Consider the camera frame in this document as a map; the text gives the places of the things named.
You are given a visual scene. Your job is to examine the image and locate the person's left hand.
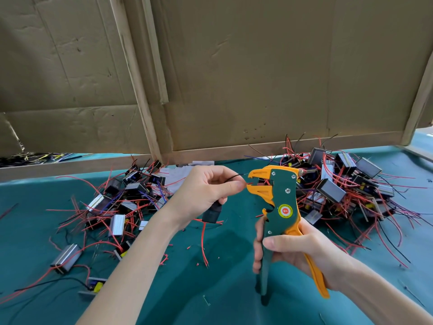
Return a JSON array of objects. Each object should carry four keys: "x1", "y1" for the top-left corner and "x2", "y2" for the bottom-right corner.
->
[{"x1": 162, "y1": 165, "x2": 247, "y2": 231}]

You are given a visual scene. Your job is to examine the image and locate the person's right hand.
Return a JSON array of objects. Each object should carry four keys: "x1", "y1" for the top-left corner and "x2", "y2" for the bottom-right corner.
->
[{"x1": 252, "y1": 216, "x2": 356, "y2": 295}]

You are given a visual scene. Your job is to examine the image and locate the wired module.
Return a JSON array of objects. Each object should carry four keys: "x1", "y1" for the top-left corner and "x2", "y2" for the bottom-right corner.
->
[{"x1": 199, "y1": 174, "x2": 253, "y2": 268}]

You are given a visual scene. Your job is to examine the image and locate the orange green wire strippers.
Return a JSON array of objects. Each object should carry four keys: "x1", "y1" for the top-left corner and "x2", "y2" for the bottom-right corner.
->
[{"x1": 246, "y1": 166, "x2": 331, "y2": 306}]

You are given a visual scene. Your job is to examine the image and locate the pile of wired transformers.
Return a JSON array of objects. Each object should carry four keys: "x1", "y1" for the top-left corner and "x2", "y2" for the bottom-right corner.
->
[
  {"x1": 245, "y1": 132, "x2": 433, "y2": 268},
  {"x1": 0, "y1": 158, "x2": 187, "y2": 302}
]

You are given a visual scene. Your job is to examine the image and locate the person's left forearm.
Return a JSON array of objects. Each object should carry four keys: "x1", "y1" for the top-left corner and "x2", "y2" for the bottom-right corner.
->
[{"x1": 76, "y1": 216, "x2": 185, "y2": 325}]

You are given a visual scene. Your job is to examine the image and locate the person's right forearm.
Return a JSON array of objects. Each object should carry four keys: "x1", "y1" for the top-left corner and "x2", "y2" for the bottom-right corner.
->
[{"x1": 335, "y1": 262, "x2": 433, "y2": 325}]

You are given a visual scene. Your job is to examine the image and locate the crumpled grey plastic bag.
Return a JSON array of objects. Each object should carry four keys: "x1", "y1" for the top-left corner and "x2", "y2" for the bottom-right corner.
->
[{"x1": 159, "y1": 160, "x2": 216, "y2": 195}]

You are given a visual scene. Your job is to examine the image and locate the thin wooden strip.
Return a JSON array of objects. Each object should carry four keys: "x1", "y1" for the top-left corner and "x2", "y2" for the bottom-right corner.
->
[{"x1": 141, "y1": 0, "x2": 170, "y2": 104}]

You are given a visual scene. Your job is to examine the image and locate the flat grey board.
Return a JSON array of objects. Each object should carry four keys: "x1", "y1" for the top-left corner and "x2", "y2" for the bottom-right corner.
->
[{"x1": 406, "y1": 132, "x2": 433, "y2": 162}]

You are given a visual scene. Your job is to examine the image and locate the smooth brown cardboard panel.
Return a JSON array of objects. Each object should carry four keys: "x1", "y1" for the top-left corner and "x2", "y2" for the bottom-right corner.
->
[{"x1": 152, "y1": 0, "x2": 433, "y2": 152}]

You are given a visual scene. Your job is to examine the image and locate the creased brown cardboard panel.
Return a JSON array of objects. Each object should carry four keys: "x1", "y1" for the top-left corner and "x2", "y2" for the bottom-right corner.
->
[{"x1": 0, "y1": 0, "x2": 153, "y2": 158}]

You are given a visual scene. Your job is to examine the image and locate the long wooden bottom rail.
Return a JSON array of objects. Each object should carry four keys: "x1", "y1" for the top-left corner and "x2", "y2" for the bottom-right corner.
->
[{"x1": 166, "y1": 130, "x2": 405, "y2": 165}]

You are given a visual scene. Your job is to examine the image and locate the wide wooden post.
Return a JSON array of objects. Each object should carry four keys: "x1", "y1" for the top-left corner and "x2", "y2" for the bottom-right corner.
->
[{"x1": 110, "y1": 0, "x2": 163, "y2": 162}]

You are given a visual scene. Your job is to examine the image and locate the short wooden bottom rail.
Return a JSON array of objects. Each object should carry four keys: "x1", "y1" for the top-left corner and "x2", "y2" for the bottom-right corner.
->
[{"x1": 0, "y1": 154, "x2": 153, "y2": 183}]

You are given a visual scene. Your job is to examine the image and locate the heap of black cables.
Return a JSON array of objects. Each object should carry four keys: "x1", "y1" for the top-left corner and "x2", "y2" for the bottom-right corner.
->
[{"x1": 0, "y1": 152, "x2": 82, "y2": 168}]

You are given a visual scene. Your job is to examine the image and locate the wooden corner post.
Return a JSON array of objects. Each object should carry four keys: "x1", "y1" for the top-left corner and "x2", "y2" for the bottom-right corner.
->
[{"x1": 401, "y1": 54, "x2": 433, "y2": 146}]

